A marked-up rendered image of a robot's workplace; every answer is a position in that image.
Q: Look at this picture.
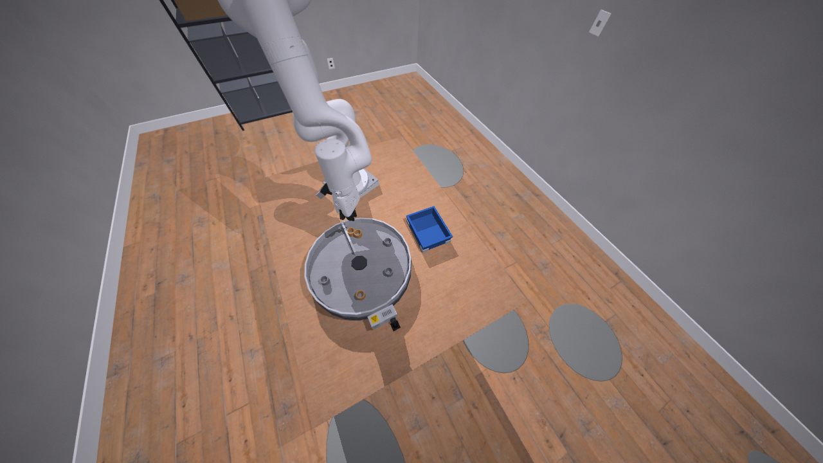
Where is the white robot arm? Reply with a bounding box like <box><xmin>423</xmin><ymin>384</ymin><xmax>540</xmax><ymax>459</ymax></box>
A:
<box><xmin>218</xmin><ymin>0</ymin><xmax>372</xmax><ymax>199</ymax></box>

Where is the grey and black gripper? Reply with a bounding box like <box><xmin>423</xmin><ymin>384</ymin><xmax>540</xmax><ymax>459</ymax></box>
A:
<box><xmin>332</xmin><ymin>185</ymin><xmax>359</xmax><ymax>221</ymax></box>

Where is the blue plastic crate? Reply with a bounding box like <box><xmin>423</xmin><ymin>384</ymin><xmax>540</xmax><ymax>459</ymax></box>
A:
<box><xmin>406</xmin><ymin>206</ymin><xmax>453</xmax><ymax>253</ymax></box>

